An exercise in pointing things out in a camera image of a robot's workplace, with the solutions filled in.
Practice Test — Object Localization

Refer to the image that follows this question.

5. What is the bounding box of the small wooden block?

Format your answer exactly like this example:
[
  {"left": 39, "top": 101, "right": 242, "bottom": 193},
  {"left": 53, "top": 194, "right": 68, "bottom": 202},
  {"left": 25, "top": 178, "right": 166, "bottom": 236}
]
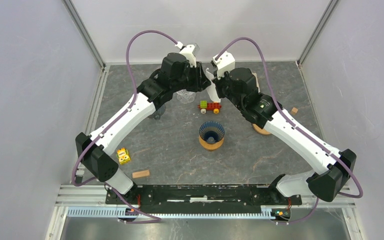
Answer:
[{"left": 132, "top": 169, "right": 151, "bottom": 179}]

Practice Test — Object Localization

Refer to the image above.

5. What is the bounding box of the white paper coffee filter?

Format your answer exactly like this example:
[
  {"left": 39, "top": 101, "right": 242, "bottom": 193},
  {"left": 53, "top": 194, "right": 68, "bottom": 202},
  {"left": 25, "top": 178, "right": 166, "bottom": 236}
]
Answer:
[{"left": 205, "top": 67, "right": 221, "bottom": 103}]

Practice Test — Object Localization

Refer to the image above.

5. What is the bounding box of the blue plastic dripper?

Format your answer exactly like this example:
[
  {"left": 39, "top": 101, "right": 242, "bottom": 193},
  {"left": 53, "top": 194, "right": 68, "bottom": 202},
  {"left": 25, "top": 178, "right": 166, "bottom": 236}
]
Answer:
[{"left": 198, "top": 121, "right": 225, "bottom": 144}]

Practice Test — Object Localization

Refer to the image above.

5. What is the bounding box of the smoky grey dripper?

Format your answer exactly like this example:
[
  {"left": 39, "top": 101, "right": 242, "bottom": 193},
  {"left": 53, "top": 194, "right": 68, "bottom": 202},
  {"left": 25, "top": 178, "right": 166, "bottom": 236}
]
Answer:
[{"left": 148, "top": 104, "right": 166, "bottom": 120}]

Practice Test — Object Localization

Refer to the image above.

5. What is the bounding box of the orange coffee filter box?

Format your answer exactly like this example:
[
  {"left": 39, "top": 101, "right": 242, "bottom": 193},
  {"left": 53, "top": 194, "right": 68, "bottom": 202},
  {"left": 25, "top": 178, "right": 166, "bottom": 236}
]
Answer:
[{"left": 252, "top": 72, "right": 261, "bottom": 92}]

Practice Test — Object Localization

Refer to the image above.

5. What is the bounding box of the clear plastic dripper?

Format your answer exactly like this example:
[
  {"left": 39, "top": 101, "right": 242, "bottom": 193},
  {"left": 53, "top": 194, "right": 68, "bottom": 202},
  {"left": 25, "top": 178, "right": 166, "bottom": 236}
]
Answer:
[{"left": 176, "top": 89, "right": 196, "bottom": 104}]

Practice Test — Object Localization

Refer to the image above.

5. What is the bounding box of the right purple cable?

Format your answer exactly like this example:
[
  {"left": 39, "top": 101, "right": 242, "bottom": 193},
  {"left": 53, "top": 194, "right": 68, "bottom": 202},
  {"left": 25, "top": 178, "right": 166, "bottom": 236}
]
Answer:
[{"left": 213, "top": 37, "right": 364, "bottom": 226}]

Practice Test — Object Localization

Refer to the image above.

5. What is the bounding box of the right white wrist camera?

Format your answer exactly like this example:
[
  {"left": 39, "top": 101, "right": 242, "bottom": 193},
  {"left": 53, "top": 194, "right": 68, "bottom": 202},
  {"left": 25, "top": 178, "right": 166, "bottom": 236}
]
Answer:
[{"left": 212, "top": 51, "right": 236, "bottom": 79}]

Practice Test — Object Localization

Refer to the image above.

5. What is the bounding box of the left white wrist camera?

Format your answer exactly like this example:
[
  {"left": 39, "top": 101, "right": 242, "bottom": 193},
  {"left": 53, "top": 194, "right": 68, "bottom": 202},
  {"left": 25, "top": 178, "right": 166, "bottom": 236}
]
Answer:
[{"left": 179, "top": 43, "right": 200, "bottom": 68}]

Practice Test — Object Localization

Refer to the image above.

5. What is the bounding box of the yellow juice carton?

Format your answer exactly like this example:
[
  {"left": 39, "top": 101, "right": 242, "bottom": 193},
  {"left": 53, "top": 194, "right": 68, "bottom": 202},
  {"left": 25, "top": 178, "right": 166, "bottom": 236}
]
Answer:
[{"left": 116, "top": 147, "right": 131, "bottom": 165}]

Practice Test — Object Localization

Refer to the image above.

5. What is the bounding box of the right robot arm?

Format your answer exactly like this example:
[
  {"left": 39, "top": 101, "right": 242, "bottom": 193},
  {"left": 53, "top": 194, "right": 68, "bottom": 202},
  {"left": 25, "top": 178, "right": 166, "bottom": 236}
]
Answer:
[{"left": 212, "top": 67, "right": 357, "bottom": 204}]

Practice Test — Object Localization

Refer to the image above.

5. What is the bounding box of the toy brick car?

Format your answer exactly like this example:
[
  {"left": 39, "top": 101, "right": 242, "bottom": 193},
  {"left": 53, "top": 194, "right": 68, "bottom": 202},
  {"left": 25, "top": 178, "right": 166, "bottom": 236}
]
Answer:
[{"left": 197, "top": 100, "right": 222, "bottom": 114}]

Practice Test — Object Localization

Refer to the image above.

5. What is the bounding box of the wooden ring stand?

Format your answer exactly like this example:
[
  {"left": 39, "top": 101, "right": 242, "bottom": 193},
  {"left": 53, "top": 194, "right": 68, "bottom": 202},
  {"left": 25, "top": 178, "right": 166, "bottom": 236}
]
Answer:
[
  {"left": 252, "top": 124, "right": 271, "bottom": 136},
  {"left": 198, "top": 136, "right": 225, "bottom": 152}
]

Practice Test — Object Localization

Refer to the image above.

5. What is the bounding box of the purple cable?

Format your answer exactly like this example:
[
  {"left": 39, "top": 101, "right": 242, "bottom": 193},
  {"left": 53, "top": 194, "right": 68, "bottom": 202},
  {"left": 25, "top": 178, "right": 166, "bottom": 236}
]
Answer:
[
  {"left": 70, "top": 29, "right": 184, "bottom": 225},
  {"left": 213, "top": 37, "right": 364, "bottom": 226}
]

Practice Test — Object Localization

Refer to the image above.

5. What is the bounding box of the white slotted cable duct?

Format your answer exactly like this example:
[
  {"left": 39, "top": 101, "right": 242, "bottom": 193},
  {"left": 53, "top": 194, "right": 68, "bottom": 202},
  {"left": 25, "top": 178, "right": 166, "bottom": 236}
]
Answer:
[{"left": 66, "top": 204, "right": 292, "bottom": 220}]

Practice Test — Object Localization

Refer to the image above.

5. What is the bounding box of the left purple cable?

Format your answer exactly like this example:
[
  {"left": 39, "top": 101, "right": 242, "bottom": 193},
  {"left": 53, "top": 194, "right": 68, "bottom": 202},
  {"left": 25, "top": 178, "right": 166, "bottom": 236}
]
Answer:
[{"left": 70, "top": 29, "right": 184, "bottom": 225}]

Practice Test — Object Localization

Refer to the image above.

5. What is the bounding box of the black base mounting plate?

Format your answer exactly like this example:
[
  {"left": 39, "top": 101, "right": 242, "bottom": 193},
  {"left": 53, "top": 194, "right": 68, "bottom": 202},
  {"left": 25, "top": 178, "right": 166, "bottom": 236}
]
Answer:
[{"left": 123, "top": 184, "right": 302, "bottom": 214}]

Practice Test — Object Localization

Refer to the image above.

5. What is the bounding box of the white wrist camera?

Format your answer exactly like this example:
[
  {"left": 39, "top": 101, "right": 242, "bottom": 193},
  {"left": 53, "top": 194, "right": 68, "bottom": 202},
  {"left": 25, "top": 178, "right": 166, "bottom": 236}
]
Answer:
[
  {"left": 212, "top": 51, "right": 236, "bottom": 79},
  {"left": 179, "top": 43, "right": 200, "bottom": 68}
]

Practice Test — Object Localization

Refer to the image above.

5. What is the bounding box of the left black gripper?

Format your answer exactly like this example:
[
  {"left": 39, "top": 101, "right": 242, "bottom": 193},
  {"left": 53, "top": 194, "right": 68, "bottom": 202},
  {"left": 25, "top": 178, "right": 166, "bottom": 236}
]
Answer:
[{"left": 171, "top": 61, "right": 212, "bottom": 93}]

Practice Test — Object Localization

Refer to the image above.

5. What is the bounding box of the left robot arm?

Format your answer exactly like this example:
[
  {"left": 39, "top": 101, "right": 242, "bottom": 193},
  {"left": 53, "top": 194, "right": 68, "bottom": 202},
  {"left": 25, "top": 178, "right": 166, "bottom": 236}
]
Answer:
[{"left": 75, "top": 52, "right": 214, "bottom": 204}]

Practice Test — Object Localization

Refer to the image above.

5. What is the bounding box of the small wooden cube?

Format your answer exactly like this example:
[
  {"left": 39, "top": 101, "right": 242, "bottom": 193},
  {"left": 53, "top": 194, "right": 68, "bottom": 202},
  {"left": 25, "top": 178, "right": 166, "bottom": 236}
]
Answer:
[{"left": 290, "top": 107, "right": 298, "bottom": 116}]

